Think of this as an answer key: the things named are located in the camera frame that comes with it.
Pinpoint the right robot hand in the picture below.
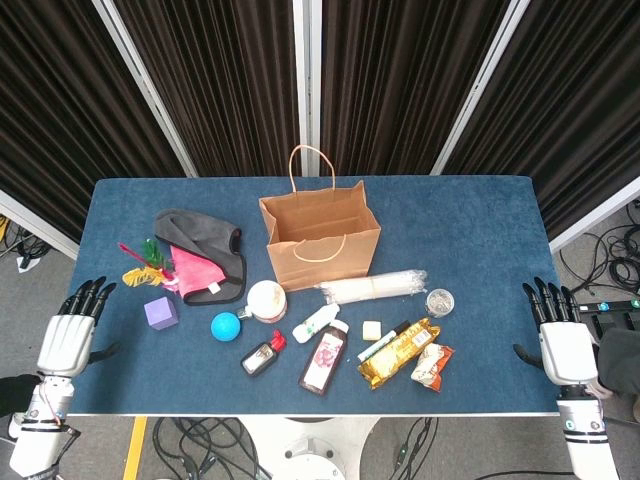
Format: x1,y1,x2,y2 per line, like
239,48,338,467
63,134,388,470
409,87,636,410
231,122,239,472
513,276,600,387

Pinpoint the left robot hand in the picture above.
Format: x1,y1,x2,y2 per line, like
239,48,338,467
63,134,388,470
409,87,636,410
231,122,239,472
35,276,121,377

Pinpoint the purple foam cube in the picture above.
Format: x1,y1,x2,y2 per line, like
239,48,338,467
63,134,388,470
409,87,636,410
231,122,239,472
143,296,180,332

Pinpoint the clear jar of paper clips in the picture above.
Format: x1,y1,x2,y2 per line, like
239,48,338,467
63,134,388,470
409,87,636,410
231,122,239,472
425,288,456,319

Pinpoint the red white snack packet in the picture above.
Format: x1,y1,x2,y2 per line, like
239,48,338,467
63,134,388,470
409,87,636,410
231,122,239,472
410,342,456,393

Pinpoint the gold snack bar wrapper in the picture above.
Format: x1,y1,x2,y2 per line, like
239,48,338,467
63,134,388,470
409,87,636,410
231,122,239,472
357,316,442,391

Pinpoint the bundle of clear plastic straws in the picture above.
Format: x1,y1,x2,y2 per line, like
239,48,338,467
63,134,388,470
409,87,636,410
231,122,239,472
313,269,429,305

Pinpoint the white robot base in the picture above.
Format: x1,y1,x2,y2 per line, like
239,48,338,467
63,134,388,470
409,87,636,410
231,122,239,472
244,416,382,480

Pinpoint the brown paper bag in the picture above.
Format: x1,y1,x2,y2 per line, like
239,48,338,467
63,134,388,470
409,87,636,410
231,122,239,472
258,144,382,293

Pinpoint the dark trouser leg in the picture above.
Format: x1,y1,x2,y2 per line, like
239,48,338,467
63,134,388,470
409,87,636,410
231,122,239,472
597,327,640,397

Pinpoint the colourful feather shuttlecock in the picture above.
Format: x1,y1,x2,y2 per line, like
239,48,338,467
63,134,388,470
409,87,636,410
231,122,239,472
117,238,180,294

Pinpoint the blue felt table cover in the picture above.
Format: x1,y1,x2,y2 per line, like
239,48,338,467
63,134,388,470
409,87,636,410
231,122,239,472
67,175,561,416

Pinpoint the blue ball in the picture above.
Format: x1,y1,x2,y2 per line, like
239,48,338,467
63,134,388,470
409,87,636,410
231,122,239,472
210,311,243,343

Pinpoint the grey and pink towel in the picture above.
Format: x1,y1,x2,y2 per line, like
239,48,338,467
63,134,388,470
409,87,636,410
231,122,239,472
153,208,248,306

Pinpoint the white marker pen black cap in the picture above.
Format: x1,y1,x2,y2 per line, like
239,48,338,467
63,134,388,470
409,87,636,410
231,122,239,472
357,319,411,363

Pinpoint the black ink bottle red cap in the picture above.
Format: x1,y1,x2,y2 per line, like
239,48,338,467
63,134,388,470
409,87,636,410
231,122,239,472
240,329,288,377

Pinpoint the clear rubber band jar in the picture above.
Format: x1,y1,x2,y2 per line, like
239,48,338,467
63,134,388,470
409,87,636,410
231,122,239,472
246,280,288,322

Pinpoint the black pleated curtain panel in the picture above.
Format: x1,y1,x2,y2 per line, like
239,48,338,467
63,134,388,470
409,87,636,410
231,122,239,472
443,0,640,241
319,0,511,177
0,0,187,242
113,0,301,178

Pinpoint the dark red juice bottle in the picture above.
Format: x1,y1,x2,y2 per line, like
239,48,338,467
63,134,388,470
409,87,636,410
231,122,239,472
298,319,350,398

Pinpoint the small white bottle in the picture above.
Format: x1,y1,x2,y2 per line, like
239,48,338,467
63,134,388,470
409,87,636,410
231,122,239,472
291,303,341,345

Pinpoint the black floor cable tangle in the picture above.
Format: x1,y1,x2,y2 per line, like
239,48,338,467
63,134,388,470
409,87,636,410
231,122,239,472
559,199,640,297
149,416,274,480
0,214,51,271
387,417,444,480

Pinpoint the white partition frame post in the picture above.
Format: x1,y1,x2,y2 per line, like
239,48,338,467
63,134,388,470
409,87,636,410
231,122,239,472
548,188,640,255
292,0,324,177
91,0,199,178
0,188,80,260
429,0,532,176

